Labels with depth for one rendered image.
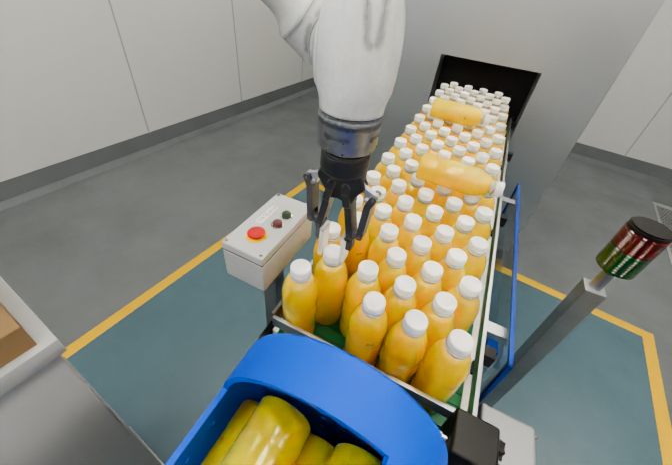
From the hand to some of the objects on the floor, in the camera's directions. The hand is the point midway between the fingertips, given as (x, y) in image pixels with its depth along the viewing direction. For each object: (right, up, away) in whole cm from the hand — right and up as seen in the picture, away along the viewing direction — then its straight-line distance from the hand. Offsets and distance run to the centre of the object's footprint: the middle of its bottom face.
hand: (334, 242), depth 60 cm
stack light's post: (+42, -94, +72) cm, 126 cm away
